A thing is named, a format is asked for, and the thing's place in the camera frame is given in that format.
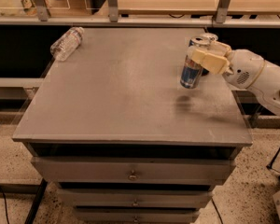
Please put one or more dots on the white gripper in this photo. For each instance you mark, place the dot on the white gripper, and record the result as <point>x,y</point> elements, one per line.
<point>243,68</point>

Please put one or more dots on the silver redbull can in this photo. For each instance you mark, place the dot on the silver redbull can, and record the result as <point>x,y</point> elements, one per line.
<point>192,71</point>

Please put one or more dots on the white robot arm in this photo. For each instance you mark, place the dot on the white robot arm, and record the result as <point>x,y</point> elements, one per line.
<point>266,87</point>

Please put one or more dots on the blue pepsi can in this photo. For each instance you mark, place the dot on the blue pepsi can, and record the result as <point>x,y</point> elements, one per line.
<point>211,37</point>

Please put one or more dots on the grey drawer cabinet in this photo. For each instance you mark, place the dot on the grey drawer cabinet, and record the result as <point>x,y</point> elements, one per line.
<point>121,138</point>

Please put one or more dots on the clear plastic water bottle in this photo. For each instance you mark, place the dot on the clear plastic water bottle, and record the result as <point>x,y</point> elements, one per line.
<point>67,43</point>

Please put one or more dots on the metal railing frame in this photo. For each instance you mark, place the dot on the metal railing frame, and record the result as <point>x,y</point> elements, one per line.
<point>155,13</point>

